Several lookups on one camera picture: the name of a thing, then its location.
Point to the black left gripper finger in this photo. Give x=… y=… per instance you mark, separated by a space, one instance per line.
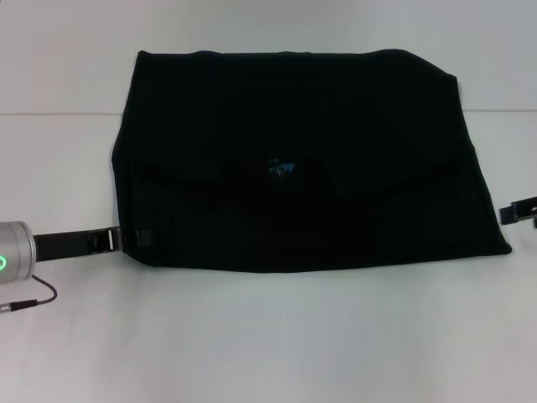
x=117 y=241

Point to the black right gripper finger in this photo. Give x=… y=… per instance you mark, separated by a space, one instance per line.
x=518 y=212

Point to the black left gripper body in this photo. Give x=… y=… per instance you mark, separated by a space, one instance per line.
x=63 y=247

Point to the black shirt with FREE print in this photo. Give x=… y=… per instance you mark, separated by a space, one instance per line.
x=293 y=168

